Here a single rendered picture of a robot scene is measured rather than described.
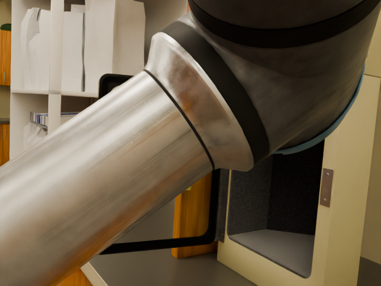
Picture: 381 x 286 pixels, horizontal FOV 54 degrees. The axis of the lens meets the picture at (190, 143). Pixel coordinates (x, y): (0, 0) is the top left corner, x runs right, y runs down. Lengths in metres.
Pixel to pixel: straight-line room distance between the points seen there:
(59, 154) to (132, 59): 1.74
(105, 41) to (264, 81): 1.60
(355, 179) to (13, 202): 0.65
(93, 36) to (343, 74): 1.61
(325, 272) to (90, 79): 1.37
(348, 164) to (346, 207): 0.08
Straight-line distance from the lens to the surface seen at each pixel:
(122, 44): 1.96
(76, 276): 1.19
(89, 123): 0.23
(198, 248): 1.03
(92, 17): 1.83
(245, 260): 0.92
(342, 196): 0.75
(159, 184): 0.23
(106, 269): 0.94
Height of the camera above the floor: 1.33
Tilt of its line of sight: 6 degrees down
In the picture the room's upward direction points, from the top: 4 degrees clockwise
